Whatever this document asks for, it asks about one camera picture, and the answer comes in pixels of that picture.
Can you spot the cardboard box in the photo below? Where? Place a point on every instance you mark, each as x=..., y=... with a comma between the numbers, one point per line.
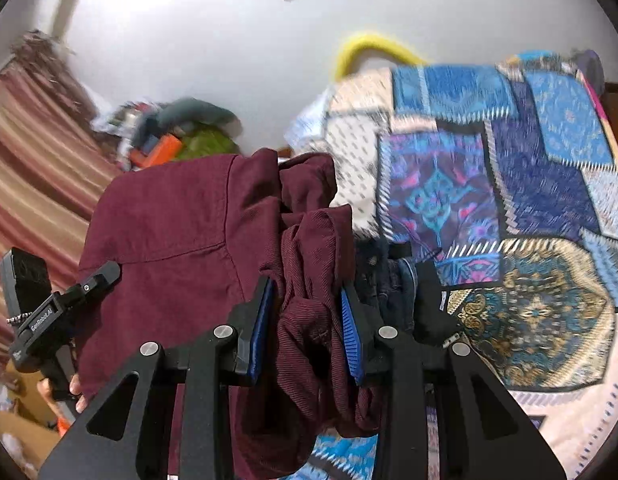
x=19, y=425

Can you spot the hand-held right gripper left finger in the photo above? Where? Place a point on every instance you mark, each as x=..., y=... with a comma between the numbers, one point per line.
x=261, y=332

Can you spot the grey cloth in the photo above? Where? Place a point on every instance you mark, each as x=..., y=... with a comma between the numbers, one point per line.
x=194, y=110

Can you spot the person's left hand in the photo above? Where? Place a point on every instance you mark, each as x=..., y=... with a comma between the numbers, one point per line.
x=79, y=395

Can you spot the orange box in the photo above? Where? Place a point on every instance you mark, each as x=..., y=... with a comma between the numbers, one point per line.
x=156, y=152

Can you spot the maroon button-up shirt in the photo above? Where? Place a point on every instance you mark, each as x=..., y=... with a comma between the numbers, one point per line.
x=179, y=220

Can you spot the striped curtain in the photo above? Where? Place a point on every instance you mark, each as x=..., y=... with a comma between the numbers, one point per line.
x=34, y=160

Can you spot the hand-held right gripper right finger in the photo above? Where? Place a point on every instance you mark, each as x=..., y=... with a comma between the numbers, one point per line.
x=351, y=342

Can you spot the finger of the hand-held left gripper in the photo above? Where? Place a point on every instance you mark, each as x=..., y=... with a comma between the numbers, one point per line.
x=96, y=277

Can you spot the dark blue jeans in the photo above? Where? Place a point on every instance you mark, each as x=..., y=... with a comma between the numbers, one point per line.
x=394, y=285

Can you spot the pile of clutter and clothes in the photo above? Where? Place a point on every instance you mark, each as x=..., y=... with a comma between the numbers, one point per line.
x=119, y=127

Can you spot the green cloth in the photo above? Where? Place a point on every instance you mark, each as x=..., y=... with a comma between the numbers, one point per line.
x=209, y=142

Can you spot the yellow cloth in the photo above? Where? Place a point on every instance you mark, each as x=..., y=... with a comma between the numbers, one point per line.
x=369, y=45

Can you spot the blue patchwork blanket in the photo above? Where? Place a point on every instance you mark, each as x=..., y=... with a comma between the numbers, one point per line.
x=529, y=200

